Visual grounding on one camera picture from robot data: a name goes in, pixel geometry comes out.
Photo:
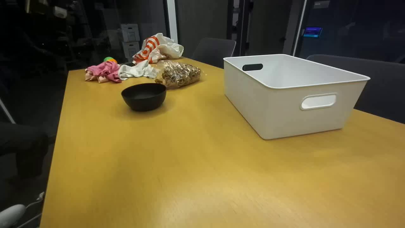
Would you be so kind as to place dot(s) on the brown snack bag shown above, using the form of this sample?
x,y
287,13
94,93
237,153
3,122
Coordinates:
x,y
179,75

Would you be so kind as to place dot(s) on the black bowl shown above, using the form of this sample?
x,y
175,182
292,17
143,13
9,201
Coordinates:
x,y
143,102

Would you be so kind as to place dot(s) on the grey office chair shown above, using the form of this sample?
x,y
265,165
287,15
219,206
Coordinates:
x,y
213,51

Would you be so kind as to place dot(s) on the white plastic storage bin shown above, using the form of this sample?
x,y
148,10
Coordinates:
x,y
270,110

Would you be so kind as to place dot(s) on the white cloth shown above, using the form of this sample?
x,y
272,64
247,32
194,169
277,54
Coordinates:
x,y
134,72

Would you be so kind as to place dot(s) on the stacked cardboard boxes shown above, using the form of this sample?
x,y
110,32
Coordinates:
x,y
129,39

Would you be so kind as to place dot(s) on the pink cloth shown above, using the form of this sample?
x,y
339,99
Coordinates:
x,y
103,72

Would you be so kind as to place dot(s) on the green toy fruit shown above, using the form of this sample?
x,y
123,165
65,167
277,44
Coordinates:
x,y
108,59

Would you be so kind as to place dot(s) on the blue lit screen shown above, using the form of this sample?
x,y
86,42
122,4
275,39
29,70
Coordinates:
x,y
313,32

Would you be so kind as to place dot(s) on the wide dark grey chair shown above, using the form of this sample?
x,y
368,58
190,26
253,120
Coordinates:
x,y
380,84

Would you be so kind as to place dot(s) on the white rounded chair base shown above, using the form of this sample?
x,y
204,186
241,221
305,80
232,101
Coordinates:
x,y
10,215

